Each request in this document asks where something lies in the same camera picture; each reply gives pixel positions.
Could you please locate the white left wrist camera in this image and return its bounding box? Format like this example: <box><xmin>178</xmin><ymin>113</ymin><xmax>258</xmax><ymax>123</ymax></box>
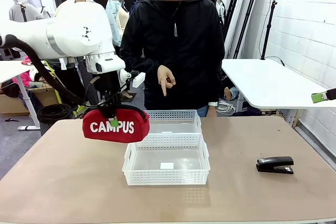
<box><xmin>118</xmin><ymin>68</ymin><xmax>146</xmax><ymax>89</ymax></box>

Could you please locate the tan mannequin foot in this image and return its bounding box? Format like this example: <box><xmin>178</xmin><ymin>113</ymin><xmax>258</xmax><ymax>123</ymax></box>
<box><xmin>223</xmin><ymin>86</ymin><xmax>240</xmax><ymax>102</ymax></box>

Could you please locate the person's right hand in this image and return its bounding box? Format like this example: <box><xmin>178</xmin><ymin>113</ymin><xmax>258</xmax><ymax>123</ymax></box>
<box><xmin>156</xmin><ymin>65</ymin><xmax>177</xmax><ymax>97</ymax></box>

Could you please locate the person's left forearm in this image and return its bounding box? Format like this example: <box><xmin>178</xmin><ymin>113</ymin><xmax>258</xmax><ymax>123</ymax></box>
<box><xmin>206</xmin><ymin>58</ymin><xmax>226</xmax><ymax>104</ymax></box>

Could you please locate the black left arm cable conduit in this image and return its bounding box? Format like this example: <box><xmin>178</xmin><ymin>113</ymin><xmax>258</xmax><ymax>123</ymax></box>
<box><xmin>0</xmin><ymin>34</ymin><xmax>146</xmax><ymax>120</ymax></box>

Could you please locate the yellow-green bar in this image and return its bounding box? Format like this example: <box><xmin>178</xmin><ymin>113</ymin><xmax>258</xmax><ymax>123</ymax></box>
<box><xmin>43</xmin><ymin>60</ymin><xmax>63</xmax><ymax>104</ymax></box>

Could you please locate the person's left hand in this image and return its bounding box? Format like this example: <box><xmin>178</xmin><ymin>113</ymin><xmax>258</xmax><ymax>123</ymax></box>
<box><xmin>206</xmin><ymin>105</ymin><xmax>218</xmax><ymax>118</ymax></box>

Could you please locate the mannequin with grey hoodie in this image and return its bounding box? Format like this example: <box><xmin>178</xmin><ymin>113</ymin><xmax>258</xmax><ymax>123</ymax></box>
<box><xmin>8</xmin><ymin>0</ymin><xmax>45</xmax><ymax>23</ymax></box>

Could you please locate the black cloth heap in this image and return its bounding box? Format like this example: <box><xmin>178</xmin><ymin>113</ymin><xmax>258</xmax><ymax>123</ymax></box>
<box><xmin>51</xmin><ymin>58</ymin><xmax>87</xmax><ymax>101</ymax></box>

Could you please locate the person in black hoodie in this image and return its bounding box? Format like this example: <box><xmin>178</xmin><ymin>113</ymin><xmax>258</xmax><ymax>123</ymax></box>
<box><xmin>119</xmin><ymin>0</ymin><xmax>226</xmax><ymax>118</ymax></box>

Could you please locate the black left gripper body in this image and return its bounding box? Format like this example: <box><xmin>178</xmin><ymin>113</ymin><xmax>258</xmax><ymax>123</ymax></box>
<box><xmin>94</xmin><ymin>73</ymin><xmax>122</xmax><ymax>108</ymax></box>

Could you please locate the black stapler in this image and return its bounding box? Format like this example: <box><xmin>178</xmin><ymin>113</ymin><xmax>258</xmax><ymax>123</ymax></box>
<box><xmin>256</xmin><ymin>156</ymin><xmax>295</xmax><ymax>175</ymax></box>

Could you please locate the black tripod stand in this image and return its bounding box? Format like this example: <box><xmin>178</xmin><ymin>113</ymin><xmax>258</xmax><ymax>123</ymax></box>
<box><xmin>259</xmin><ymin>0</ymin><xmax>286</xmax><ymax>67</ymax></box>

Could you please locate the mannequin with light blue jacket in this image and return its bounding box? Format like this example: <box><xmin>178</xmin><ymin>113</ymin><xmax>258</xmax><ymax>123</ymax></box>
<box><xmin>104</xmin><ymin>0</ymin><xmax>133</xmax><ymax>99</ymax></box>

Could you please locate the broom with green head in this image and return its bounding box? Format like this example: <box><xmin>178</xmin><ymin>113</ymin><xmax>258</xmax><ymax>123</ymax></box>
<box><xmin>72</xmin><ymin>104</ymin><xmax>87</xmax><ymax>119</ymax></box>

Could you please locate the pink cloth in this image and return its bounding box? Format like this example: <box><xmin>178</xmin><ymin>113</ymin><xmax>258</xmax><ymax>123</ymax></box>
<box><xmin>19</xmin><ymin>55</ymin><xmax>34</xmax><ymax>88</ymax></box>

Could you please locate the black leaning pole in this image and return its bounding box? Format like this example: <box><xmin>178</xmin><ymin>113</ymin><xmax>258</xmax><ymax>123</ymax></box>
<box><xmin>224</xmin><ymin>0</ymin><xmax>247</xmax><ymax>42</ymax></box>
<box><xmin>233</xmin><ymin>0</ymin><xmax>264</xmax><ymax>59</ymax></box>

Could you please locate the red CAMPUS pencil case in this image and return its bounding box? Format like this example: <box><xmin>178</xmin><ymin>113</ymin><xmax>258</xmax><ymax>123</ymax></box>
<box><xmin>82</xmin><ymin>104</ymin><xmax>151</xmax><ymax>144</ymax></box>

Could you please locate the white cable coil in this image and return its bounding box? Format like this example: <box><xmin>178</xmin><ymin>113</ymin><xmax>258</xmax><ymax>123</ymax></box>
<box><xmin>214</xmin><ymin>98</ymin><xmax>237</xmax><ymax>116</ymax></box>

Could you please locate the thin black stand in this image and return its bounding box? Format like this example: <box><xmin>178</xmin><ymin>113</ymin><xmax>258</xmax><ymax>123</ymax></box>
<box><xmin>20</xmin><ymin>3</ymin><xmax>28</xmax><ymax>23</ymax></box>

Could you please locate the black cable coil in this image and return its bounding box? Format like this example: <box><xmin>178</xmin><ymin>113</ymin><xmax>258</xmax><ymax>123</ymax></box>
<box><xmin>36</xmin><ymin>103</ymin><xmax>76</xmax><ymax>125</ymax></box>

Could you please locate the large white table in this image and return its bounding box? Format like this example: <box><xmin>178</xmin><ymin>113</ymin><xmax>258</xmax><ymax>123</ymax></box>
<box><xmin>221</xmin><ymin>58</ymin><xmax>336</xmax><ymax>127</ymax></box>

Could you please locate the brown cardboard box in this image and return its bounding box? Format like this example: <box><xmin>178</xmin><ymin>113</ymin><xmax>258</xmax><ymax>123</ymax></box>
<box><xmin>0</xmin><ymin>94</ymin><xmax>29</xmax><ymax>116</ymax></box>
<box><xmin>28</xmin><ymin>84</ymin><xmax>60</xmax><ymax>107</ymax></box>

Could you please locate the white perforated plastic basket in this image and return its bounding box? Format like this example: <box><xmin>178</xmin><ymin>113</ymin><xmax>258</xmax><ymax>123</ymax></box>
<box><xmin>141</xmin><ymin>109</ymin><xmax>203</xmax><ymax>137</ymax></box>
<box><xmin>122</xmin><ymin>132</ymin><xmax>211</xmax><ymax>186</ymax></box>

